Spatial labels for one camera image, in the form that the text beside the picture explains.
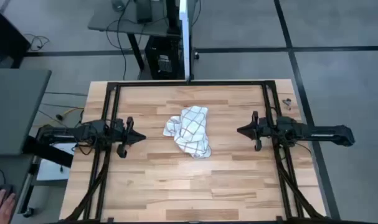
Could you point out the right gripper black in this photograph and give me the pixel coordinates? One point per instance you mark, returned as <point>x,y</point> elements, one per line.
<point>263,130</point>

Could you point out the black desk foot bar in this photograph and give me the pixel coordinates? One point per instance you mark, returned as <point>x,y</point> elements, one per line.
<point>48,152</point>

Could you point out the black computer tower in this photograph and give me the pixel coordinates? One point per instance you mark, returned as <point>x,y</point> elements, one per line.
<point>159,57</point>

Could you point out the small black clip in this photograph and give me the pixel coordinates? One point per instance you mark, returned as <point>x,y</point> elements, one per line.
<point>287,102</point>

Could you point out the person's hand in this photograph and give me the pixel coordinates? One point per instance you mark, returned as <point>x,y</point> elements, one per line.
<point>0,208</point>

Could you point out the black upright post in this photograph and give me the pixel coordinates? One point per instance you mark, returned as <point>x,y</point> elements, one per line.
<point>172,15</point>

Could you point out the black cabinet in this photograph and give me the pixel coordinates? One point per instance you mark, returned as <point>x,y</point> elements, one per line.
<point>5,40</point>

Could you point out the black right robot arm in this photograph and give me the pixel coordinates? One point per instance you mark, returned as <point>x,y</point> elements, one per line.
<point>316,132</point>

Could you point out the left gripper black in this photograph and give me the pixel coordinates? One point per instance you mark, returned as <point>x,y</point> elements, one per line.
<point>123,133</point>

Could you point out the small black caster wheel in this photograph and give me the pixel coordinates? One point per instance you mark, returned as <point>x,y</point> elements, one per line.
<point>28,212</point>
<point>196,55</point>

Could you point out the small grey desk device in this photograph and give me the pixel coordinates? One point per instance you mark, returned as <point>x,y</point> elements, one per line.
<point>117,4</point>

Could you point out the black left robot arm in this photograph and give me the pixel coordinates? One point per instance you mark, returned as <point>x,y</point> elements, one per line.
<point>67,133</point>

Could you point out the black power adapter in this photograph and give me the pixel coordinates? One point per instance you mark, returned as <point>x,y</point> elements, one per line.
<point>143,11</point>

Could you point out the white checked kitchen towel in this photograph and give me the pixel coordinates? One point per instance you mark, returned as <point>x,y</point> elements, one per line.
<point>188,130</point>

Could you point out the black metal table frame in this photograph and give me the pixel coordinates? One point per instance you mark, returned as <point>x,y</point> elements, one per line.
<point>188,83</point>

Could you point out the large grey desk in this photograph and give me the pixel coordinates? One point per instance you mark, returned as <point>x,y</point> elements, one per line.
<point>14,109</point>

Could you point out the white upright camera post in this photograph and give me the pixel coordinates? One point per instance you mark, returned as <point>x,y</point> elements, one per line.
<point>185,46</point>

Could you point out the grey desk with black leg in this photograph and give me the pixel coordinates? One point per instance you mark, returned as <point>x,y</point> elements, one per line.
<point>126,26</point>

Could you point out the white flat sheet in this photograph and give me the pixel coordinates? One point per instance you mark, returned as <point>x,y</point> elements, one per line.
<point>51,171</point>

